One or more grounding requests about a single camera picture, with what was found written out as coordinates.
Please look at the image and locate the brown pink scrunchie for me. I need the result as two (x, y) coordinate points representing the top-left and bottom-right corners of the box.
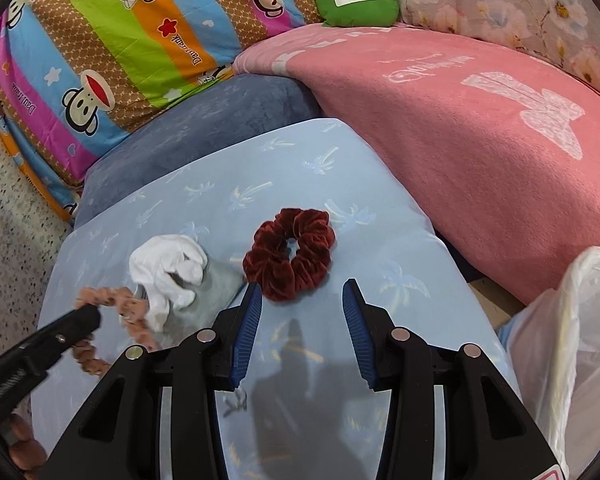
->
(71, 287), (160, 377)

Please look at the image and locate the left human hand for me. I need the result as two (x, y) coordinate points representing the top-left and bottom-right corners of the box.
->
(1, 413), (47, 479)

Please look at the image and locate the pink blanket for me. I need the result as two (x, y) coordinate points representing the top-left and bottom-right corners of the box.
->
(234, 24), (600, 302)

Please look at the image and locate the colourful monkey print pillow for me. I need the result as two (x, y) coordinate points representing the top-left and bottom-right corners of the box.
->
(0, 0), (320, 221)

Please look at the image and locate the grey cloth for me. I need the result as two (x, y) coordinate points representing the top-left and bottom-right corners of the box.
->
(149, 259), (245, 348)

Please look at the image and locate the light blue palm-print sheet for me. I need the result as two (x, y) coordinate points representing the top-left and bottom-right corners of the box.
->
(29, 117), (522, 480)

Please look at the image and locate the blue-grey velvet pillow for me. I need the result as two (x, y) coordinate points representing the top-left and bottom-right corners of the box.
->
(74, 75), (323, 228)

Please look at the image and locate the green round check cushion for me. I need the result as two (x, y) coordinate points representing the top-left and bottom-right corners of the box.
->
(316, 0), (400, 27)

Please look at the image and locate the dark red velvet scrunchie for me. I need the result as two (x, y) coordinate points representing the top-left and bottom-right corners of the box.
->
(242, 208), (336, 302)

